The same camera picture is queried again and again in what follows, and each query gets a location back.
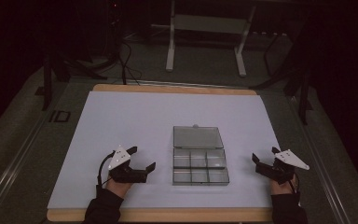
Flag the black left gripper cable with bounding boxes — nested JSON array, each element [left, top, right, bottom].
[[96, 150, 117, 189]]

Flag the white table mat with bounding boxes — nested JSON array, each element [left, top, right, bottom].
[[47, 90, 282, 210]]

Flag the white metal stand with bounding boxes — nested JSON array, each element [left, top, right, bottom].
[[150, 0, 257, 78]]

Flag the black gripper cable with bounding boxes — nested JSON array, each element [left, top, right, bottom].
[[96, 150, 117, 189], [288, 174, 301, 195]]

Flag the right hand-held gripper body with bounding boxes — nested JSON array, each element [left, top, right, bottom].
[[255, 148, 310, 186]]

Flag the person's right hand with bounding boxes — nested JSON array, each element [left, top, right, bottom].
[[269, 175, 300, 197]]

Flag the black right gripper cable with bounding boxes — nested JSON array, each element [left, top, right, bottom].
[[288, 174, 301, 195]]

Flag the black metal stand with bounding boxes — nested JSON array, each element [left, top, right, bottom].
[[249, 66, 313, 126], [34, 50, 108, 112]]

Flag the metal floor rail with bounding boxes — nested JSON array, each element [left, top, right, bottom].
[[287, 94, 355, 224], [0, 102, 57, 224]]

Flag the clear plastic compartment box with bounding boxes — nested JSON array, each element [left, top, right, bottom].
[[172, 123, 231, 187]]

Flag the person's left hand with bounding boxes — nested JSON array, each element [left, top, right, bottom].
[[104, 178, 135, 199]]

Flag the black rectangular floor bracket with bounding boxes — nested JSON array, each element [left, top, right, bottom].
[[48, 109, 72, 123]]

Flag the black floor cables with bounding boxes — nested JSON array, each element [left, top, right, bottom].
[[105, 18, 144, 86]]

